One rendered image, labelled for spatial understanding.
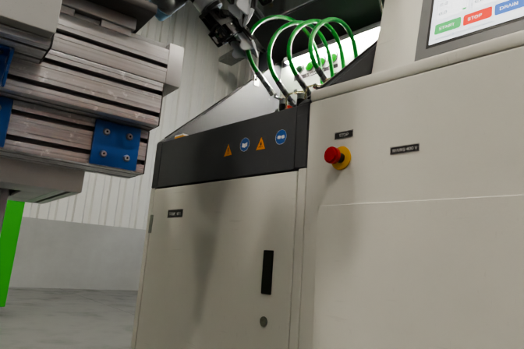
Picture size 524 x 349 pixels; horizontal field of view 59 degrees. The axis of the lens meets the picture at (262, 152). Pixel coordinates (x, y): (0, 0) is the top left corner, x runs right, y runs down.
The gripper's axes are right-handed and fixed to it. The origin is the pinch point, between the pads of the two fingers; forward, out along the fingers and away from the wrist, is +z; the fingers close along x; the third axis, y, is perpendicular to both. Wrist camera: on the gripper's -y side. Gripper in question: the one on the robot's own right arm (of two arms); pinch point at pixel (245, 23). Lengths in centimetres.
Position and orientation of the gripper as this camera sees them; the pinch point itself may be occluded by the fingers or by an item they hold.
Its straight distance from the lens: 135.8
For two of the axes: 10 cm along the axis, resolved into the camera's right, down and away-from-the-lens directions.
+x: 6.9, -1.2, -7.2
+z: -0.7, 9.7, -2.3
